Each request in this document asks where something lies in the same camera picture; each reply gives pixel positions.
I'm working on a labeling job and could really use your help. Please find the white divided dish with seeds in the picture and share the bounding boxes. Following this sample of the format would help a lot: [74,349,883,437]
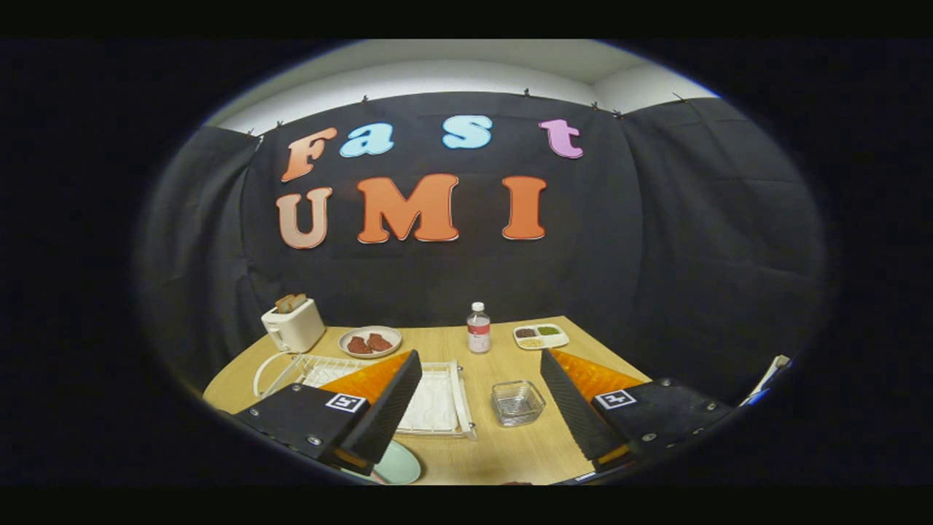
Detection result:
[513,323,570,351]

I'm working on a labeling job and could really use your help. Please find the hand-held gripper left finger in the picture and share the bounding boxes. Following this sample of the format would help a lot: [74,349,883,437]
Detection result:
[232,350,423,478]

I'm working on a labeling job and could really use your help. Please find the white wire dish rack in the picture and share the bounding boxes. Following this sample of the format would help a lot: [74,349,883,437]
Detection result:
[271,354,477,440]

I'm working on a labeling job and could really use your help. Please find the beige plate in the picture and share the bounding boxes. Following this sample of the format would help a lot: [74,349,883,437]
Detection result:
[338,325,402,359]

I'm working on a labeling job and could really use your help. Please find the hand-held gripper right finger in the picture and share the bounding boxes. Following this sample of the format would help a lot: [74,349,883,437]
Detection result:
[541,348,737,473]

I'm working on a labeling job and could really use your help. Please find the metal wire basket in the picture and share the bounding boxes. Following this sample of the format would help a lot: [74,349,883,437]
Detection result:
[491,380,547,427]

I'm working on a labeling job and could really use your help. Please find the clear plastic water bottle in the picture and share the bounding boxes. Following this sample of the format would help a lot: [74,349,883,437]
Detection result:
[466,302,492,354]

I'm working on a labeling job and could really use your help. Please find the white toaster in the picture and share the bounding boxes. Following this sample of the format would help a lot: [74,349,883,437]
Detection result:
[261,297,327,354]

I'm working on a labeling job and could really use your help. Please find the white panel with blue edge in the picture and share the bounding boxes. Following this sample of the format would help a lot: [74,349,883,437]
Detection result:
[740,355,792,407]

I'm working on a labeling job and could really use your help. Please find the white toaster cable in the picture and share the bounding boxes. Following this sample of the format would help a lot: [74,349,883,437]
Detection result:
[253,350,292,398]

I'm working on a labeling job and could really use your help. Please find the light green plate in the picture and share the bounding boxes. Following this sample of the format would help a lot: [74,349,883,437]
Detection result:
[364,440,422,486]

